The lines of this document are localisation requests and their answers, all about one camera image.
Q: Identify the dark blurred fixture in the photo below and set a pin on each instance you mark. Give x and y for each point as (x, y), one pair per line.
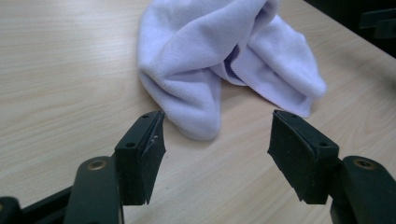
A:
(378, 23)

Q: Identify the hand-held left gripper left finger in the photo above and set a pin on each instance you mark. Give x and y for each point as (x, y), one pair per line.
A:
(138, 161)

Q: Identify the white printed towel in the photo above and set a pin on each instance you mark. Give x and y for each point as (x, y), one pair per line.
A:
(193, 62)

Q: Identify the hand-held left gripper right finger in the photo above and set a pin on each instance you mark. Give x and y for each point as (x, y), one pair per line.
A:
(299, 155)

